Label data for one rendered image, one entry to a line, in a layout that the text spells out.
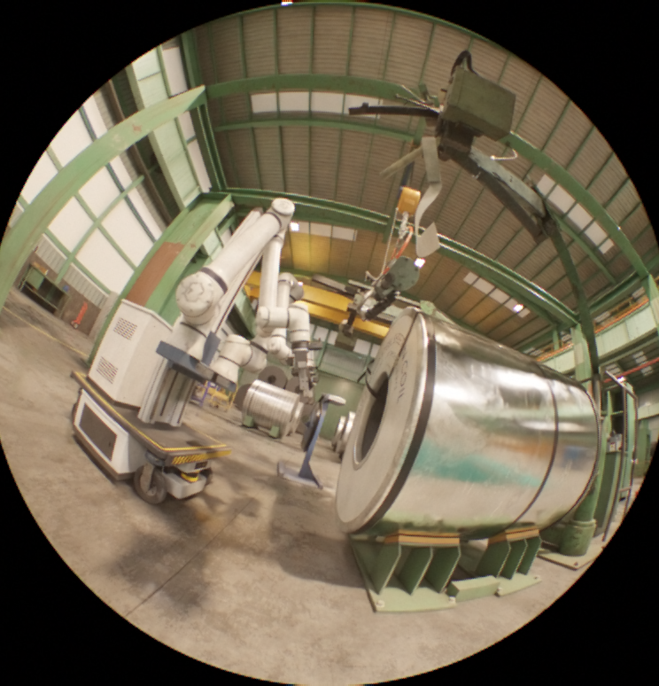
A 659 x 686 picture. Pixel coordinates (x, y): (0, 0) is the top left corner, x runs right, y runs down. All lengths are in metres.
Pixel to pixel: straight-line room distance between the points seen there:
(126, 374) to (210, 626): 1.09
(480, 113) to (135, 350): 1.63
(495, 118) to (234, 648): 1.53
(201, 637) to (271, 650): 0.17
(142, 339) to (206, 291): 0.53
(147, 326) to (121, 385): 0.33
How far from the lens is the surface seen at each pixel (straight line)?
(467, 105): 0.84
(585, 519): 2.16
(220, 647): 0.75
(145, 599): 0.80
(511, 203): 1.24
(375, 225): 3.96
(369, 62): 12.00
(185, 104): 3.84
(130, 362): 1.30
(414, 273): 1.07
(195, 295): 0.90
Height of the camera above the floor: 0.64
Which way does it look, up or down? 21 degrees up
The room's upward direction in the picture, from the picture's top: 19 degrees clockwise
